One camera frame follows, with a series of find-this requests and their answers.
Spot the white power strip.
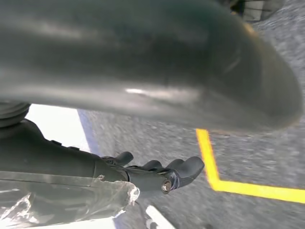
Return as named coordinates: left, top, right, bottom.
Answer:
left=145, top=205, right=176, bottom=229

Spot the yellow floor tape square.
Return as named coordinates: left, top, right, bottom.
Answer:
left=196, top=128, right=305, bottom=205

